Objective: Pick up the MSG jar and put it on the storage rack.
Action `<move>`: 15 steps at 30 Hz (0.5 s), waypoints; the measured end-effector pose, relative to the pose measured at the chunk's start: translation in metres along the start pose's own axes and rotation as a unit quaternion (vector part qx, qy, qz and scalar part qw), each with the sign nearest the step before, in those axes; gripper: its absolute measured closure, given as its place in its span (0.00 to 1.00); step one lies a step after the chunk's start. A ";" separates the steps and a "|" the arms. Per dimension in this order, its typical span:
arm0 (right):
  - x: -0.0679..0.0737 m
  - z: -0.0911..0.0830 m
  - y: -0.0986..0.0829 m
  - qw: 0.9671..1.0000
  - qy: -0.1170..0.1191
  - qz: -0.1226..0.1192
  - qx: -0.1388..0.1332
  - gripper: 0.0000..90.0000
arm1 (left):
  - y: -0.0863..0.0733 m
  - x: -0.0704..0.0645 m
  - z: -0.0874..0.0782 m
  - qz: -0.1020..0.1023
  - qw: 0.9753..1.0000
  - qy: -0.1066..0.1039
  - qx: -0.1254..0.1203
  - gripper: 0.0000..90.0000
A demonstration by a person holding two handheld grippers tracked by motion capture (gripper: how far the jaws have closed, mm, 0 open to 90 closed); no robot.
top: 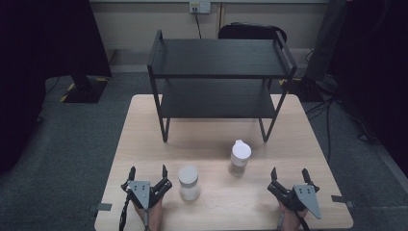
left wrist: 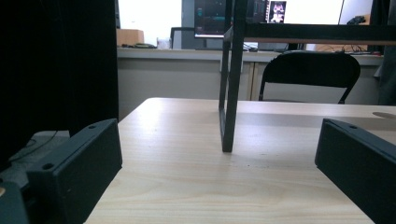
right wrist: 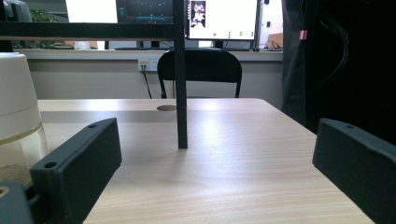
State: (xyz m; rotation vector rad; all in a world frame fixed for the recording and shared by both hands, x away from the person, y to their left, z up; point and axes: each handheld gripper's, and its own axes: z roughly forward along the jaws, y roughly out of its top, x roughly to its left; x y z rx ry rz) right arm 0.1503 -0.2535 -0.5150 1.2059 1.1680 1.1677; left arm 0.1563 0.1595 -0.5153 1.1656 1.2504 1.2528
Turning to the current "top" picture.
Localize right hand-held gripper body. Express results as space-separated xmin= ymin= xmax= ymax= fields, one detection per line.
xmin=268 ymin=181 xmax=322 ymax=220

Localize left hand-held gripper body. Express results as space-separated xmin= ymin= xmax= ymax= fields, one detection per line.
xmin=120 ymin=178 xmax=173 ymax=210

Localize jar with round white lid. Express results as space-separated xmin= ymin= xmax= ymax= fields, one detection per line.
xmin=177 ymin=165 xmax=202 ymax=202

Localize clear bottle with flip lid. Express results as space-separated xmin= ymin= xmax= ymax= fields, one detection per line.
xmin=227 ymin=139 xmax=253 ymax=178

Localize black two-tier shelf rack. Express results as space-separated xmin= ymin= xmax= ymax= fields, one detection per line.
xmin=146 ymin=29 xmax=298 ymax=143

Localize person's left hand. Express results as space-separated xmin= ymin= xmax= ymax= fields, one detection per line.
xmin=133 ymin=197 xmax=165 ymax=231

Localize person's right hand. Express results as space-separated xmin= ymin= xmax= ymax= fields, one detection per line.
xmin=277 ymin=201 xmax=309 ymax=231

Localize grey tape strip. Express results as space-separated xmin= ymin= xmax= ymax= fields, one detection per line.
xmin=89 ymin=202 xmax=114 ymax=213
xmin=331 ymin=194 xmax=356 ymax=209

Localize black stand base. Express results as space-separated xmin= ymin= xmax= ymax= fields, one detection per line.
xmin=279 ymin=76 xmax=326 ymax=103
xmin=60 ymin=74 xmax=110 ymax=104

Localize black curtain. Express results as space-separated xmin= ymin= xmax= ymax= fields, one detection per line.
xmin=304 ymin=0 xmax=408 ymax=178
xmin=0 ymin=0 xmax=113 ymax=174

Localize black chair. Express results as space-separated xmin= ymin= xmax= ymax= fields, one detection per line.
xmin=217 ymin=21 xmax=288 ymax=44

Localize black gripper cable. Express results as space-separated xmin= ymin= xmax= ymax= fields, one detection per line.
xmin=296 ymin=211 xmax=311 ymax=231

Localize black gripper strap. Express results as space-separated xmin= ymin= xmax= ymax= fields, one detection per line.
xmin=118 ymin=192 xmax=133 ymax=231

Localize black floor cables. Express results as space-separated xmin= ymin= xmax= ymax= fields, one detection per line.
xmin=303 ymin=92 xmax=377 ymax=163

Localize black power cable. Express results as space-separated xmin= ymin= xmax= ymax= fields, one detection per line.
xmin=192 ymin=12 xmax=203 ymax=39

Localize white wall socket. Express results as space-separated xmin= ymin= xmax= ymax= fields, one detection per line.
xmin=189 ymin=0 xmax=212 ymax=14

